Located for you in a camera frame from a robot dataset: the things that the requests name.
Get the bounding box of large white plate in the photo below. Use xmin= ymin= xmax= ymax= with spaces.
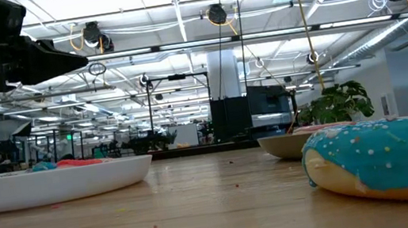
xmin=0 ymin=151 xmax=158 ymax=214

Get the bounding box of white board panel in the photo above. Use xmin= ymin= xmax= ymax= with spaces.
xmin=166 ymin=122 xmax=201 ymax=150

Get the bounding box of dark large machine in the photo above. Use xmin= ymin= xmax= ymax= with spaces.
xmin=246 ymin=80 xmax=295 ymax=129

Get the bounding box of green potted plant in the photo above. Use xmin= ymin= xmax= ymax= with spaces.
xmin=294 ymin=77 xmax=377 ymax=132

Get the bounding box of yellow hanging cord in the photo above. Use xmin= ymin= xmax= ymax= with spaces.
xmin=292 ymin=0 xmax=326 ymax=93

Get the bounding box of blue donut with long sprinkles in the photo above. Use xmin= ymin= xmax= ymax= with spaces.
xmin=30 ymin=158 xmax=59 ymax=173

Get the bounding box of black low bench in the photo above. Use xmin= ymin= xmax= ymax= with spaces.
xmin=147 ymin=135 xmax=262 ymax=163

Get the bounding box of teal donut with round sprinkles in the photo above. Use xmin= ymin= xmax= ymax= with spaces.
xmin=296 ymin=113 xmax=408 ymax=222

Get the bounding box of white pillar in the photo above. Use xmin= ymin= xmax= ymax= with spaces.
xmin=204 ymin=47 xmax=243 ymax=101

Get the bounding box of silver ventilation duct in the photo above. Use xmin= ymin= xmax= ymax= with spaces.
xmin=326 ymin=17 xmax=408 ymax=68

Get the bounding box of pale pink donut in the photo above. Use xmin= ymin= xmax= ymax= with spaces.
xmin=291 ymin=119 xmax=356 ymax=137

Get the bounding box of black coiled cable loop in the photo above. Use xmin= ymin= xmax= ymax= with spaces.
xmin=86 ymin=60 xmax=109 ymax=78

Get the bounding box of beige bowl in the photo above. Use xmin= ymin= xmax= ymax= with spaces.
xmin=257 ymin=129 xmax=317 ymax=165

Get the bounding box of long ceiling light bar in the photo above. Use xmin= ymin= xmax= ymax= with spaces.
xmin=86 ymin=9 xmax=408 ymax=64

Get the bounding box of black cabinet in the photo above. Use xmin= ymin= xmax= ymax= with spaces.
xmin=208 ymin=94 xmax=255 ymax=143

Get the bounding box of black frame rig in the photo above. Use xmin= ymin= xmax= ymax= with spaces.
xmin=143 ymin=70 xmax=216 ymax=135

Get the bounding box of red frosted donut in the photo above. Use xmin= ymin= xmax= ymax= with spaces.
xmin=55 ymin=154 xmax=105 ymax=171

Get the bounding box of black hanging cable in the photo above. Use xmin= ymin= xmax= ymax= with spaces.
xmin=232 ymin=0 xmax=253 ymax=95

